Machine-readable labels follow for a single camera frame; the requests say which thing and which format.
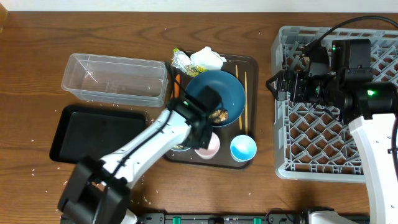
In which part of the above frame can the pink white cup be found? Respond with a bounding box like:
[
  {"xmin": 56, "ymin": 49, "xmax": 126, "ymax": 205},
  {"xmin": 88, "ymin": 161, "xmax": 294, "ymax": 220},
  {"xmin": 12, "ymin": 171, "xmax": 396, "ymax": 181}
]
[{"xmin": 195, "ymin": 133, "xmax": 220, "ymax": 159}]

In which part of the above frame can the brown food scrap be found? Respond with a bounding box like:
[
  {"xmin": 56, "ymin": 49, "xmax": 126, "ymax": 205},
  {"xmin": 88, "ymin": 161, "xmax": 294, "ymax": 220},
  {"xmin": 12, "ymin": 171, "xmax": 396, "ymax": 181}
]
[{"xmin": 209, "ymin": 109, "xmax": 229, "ymax": 123}]

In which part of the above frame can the dark blue plate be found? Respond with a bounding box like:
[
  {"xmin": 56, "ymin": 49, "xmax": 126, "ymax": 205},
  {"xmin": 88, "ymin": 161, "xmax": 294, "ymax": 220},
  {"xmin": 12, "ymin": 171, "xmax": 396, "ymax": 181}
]
[{"xmin": 186, "ymin": 70, "xmax": 245, "ymax": 127}]

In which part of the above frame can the blue white cup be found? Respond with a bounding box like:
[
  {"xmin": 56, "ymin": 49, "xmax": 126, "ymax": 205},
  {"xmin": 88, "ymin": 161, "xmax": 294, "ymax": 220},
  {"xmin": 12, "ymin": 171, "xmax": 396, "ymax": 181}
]
[{"xmin": 230, "ymin": 135, "xmax": 257, "ymax": 162}]

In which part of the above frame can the white napkin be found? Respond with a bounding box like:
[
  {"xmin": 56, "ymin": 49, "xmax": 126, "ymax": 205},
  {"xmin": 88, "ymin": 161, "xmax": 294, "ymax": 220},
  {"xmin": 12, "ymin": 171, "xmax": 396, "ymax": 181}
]
[{"xmin": 190, "ymin": 46, "xmax": 227, "ymax": 70}]

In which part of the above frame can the green yellow snack wrapper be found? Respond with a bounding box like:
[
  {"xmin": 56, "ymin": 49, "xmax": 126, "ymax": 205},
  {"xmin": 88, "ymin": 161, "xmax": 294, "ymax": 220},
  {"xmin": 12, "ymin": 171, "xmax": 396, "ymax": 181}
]
[{"xmin": 172, "ymin": 48, "xmax": 207, "ymax": 77}]

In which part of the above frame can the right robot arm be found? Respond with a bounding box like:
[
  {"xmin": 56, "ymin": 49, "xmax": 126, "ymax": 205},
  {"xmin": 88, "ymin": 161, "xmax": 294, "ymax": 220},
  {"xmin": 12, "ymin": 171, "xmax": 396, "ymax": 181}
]
[{"xmin": 266, "ymin": 39, "xmax": 397, "ymax": 223}]

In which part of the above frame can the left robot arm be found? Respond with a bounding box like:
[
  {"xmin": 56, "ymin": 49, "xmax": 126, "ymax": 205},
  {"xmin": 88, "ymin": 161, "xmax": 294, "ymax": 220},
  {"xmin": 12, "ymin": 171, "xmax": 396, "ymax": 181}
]
[{"xmin": 57, "ymin": 86, "xmax": 222, "ymax": 224}]

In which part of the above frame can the grey dishwasher rack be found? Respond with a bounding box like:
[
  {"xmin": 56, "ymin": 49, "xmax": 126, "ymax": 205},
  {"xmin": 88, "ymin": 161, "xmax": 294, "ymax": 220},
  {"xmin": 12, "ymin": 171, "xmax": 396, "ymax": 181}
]
[{"xmin": 271, "ymin": 26, "xmax": 397, "ymax": 184}]

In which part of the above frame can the black waste tray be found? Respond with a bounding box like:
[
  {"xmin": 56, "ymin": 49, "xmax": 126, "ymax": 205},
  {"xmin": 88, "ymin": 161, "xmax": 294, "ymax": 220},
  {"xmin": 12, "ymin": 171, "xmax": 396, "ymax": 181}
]
[{"xmin": 49, "ymin": 105, "xmax": 146, "ymax": 164}]

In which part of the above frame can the light blue rice bowl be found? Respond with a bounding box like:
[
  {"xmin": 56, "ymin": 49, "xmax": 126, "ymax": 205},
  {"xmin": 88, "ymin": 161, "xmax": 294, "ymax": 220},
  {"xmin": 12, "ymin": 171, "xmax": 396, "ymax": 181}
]
[{"xmin": 171, "ymin": 145, "xmax": 191, "ymax": 152}]

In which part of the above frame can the right wooden chopstick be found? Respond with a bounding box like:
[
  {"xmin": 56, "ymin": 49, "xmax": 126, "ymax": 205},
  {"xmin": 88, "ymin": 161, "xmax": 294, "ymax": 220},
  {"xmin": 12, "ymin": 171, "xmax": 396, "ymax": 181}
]
[{"xmin": 244, "ymin": 71, "xmax": 248, "ymax": 135}]

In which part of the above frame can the wooden chopstick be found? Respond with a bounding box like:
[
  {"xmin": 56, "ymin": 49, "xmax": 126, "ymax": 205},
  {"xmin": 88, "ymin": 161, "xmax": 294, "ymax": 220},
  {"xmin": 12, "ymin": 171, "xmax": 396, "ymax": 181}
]
[
  {"xmin": 244, "ymin": 71, "xmax": 248, "ymax": 135},
  {"xmin": 235, "ymin": 65, "xmax": 243, "ymax": 130}
]

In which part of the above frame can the brown serving tray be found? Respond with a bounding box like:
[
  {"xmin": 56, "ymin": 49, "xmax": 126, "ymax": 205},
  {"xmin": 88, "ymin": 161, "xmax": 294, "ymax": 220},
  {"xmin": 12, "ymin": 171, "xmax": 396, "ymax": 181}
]
[{"xmin": 164, "ymin": 54, "xmax": 259, "ymax": 170}]

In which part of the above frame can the left wooden chopstick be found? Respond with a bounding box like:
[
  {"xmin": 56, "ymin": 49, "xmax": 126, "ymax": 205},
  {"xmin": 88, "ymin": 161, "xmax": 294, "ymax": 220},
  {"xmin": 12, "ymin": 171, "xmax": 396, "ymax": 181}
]
[{"xmin": 235, "ymin": 65, "xmax": 243, "ymax": 130}]

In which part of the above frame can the orange carrot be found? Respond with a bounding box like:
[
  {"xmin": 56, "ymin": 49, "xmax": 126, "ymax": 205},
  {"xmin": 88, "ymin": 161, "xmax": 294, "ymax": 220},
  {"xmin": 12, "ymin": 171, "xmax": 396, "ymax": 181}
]
[{"xmin": 173, "ymin": 74, "xmax": 181, "ymax": 98}]

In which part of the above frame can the clear plastic bin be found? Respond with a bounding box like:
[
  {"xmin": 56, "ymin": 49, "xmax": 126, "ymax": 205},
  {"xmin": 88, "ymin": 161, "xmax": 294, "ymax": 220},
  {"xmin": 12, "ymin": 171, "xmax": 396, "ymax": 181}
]
[{"xmin": 62, "ymin": 53, "xmax": 168, "ymax": 108}]

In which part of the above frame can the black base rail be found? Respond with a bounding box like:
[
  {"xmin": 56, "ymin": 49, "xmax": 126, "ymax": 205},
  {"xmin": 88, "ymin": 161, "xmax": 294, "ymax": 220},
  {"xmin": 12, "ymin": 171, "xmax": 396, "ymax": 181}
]
[{"xmin": 137, "ymin": 212, "xmax": 308, "ymax": 224}]

